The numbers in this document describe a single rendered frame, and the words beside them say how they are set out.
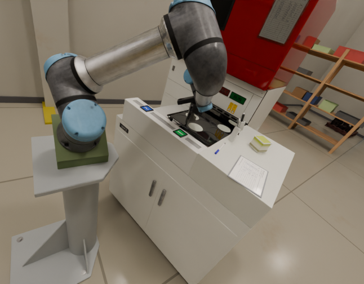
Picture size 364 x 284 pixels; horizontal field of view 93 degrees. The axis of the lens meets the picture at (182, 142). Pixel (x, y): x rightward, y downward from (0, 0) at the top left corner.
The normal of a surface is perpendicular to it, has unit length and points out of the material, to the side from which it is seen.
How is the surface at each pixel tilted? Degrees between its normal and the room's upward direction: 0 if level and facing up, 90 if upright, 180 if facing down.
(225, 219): 90
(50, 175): 0
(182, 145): 90
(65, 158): 43
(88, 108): 50
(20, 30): 90
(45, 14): 90
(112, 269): 0
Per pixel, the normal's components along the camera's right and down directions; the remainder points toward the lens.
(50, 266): 0.29, -0.79
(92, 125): 0.60, -0.04
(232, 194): -0.61, 0.28
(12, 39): 0.54, 0.61
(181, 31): -0.03, 0.46
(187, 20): -0.15, 0.15
